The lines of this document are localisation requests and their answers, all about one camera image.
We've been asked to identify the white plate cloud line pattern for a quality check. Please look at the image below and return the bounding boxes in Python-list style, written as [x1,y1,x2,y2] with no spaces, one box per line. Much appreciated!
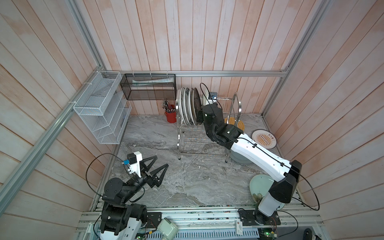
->
[176,89,183,126]

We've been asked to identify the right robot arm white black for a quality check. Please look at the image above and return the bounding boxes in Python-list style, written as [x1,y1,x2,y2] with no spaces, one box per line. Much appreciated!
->
[197,103,302,217]

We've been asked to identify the white plate green text rim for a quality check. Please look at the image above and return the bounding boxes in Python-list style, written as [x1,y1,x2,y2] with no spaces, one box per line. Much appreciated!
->
[181,87,190,125]

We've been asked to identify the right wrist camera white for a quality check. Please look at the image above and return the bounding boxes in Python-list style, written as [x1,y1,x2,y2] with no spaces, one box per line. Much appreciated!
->
[203,92,218,104]

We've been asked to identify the small orange sunburst plate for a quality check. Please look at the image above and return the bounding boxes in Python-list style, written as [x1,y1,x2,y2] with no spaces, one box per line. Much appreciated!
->
[251,129,277,150]

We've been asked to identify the red utensil cup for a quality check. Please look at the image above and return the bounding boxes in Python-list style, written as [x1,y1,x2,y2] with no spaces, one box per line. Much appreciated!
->
[165,110,177,124]

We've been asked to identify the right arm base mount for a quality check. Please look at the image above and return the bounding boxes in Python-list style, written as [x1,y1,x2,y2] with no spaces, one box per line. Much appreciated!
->
[238,208,281,226]

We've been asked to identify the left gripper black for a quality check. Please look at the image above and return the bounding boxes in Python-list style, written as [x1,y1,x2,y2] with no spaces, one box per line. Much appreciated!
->
[121,155,169,203]

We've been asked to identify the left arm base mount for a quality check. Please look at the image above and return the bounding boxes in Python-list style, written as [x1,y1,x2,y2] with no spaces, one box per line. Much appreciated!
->
[142,212,162,229]

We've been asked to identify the cream plate red berry pattern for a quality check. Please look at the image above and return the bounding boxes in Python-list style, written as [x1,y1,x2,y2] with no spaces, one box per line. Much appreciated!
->
[202,96,211,106]

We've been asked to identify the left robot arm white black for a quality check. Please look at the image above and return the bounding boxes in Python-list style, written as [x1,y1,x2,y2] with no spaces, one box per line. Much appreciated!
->
[97,152,169,240]

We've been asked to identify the large orange sunburst plate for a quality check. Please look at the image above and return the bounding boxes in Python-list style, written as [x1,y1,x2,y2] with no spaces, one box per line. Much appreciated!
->
[187,89,195,126]

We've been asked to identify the black round plate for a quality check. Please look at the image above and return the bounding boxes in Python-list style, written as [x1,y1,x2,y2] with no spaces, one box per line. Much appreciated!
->
[191,88,202,125]

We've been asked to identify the yellow woven round trivet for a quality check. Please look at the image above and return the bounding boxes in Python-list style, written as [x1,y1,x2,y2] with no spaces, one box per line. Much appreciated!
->
[225,117,245,131]

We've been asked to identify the black mesh wall basket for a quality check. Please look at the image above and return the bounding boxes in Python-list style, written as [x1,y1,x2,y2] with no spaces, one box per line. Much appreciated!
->
[120,73,177,101]

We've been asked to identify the grey green plain plate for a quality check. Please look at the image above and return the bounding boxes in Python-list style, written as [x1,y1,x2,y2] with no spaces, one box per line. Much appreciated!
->
[230,151,253,165]

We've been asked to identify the stainless steel dish rack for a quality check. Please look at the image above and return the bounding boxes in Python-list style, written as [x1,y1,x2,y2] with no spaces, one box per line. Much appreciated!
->
[176,88,245,160]

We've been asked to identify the white wire mesh shelf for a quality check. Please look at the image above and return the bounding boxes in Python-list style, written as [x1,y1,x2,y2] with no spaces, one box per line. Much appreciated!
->
[74,71,132,145]

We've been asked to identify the white green box device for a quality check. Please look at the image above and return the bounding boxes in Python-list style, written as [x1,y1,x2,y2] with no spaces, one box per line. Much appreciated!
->
[157,218,179,240]

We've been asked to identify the utensils in red cup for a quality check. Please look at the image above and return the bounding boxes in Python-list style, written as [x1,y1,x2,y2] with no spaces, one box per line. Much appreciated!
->
[162,100,176,113]

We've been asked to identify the light green lotus plate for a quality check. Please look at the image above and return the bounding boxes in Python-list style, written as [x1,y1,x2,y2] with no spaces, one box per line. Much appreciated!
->
[249,174,285,210]

